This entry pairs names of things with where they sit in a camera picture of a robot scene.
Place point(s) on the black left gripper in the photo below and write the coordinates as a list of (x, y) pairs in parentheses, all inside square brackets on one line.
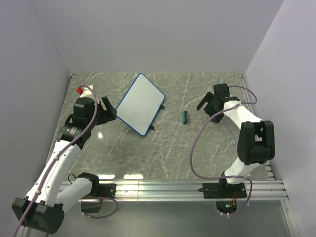
[(107, 115)]

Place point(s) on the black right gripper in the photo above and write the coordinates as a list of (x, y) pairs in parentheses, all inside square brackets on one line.
[(206, 98)]

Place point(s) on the blue whiteboard eraser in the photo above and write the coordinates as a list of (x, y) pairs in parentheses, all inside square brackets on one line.
[(184, 117)]

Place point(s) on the blue framed whiteboard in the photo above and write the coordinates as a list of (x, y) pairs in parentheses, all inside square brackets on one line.
[(140, 105)]

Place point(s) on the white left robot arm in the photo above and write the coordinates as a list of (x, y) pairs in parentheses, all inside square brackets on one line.
[(44, 206)]

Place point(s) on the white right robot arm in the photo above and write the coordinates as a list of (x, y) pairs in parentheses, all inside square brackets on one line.
[(231, 182)]

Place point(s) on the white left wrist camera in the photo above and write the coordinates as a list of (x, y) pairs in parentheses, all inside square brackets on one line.
[(84, 92)]

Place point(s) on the metal wire whiteboard stand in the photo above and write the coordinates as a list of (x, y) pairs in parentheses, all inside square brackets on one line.
[(156, 117)]

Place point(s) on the aluminium side rail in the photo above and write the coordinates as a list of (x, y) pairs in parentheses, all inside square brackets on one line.
[(261, 154)]

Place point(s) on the aluminium mounting rail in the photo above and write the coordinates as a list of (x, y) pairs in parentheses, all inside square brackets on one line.
[(186, 190)]

